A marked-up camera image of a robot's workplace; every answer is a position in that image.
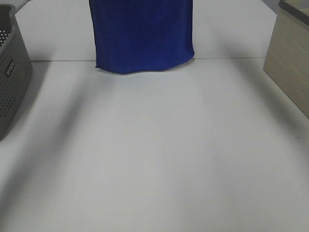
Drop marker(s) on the blue microfibre towel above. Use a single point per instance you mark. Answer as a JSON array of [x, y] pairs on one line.
[[142, 35]]

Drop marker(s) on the grey perforated plastic basket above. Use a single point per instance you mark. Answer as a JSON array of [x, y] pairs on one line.
[[15, 67]]

